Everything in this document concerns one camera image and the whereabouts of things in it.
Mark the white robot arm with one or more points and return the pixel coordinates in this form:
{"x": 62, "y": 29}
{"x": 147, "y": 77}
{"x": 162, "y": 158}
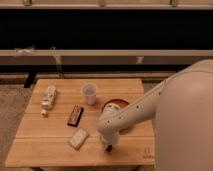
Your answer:
{"x": 182, "y": 107}

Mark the translucent plastic cup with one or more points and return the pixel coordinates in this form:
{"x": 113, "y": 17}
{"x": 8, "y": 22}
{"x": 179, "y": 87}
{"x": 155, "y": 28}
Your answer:
{"x": 89, "y": 91}

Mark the dark red pepper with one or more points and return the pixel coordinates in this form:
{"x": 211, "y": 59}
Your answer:
{"x": 109, "y": 148}

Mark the white wrapped snack packet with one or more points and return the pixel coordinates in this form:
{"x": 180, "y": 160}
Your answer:
{"x": 78, "y": 138}

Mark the wooden table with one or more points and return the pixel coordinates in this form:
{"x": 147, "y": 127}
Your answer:
{"x": 43, "y": 141}

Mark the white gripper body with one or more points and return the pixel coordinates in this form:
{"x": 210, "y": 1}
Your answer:
{"x": 109, "y": 138}

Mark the orange ceramic bowl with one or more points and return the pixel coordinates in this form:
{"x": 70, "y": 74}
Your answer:
{"x": 114, "y": 105}

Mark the dark chocolate bar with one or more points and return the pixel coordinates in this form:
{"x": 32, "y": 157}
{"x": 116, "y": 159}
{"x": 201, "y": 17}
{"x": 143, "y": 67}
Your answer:
{"x": 75, "y": 116}

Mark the white squeeze bottle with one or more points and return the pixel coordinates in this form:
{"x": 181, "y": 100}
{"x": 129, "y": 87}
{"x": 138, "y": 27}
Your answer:
{"x": 48, "y": 100}

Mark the grey metal rail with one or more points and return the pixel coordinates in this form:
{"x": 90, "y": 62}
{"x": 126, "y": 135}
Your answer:
{"x": 102, "y": 57}

